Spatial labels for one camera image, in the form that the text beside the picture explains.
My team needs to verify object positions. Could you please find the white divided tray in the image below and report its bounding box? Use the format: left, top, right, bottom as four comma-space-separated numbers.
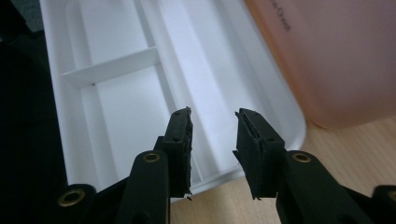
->
38, 0, 308, 203

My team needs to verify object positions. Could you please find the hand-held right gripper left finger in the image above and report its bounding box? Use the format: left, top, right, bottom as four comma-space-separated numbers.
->
115, 106, 194, 224

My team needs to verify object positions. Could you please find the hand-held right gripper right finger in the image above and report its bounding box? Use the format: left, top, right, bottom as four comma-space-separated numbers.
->
232, 107, 375, 224

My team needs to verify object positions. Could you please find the pink storage box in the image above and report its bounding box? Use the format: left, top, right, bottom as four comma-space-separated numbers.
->
244, 0, 396, 131

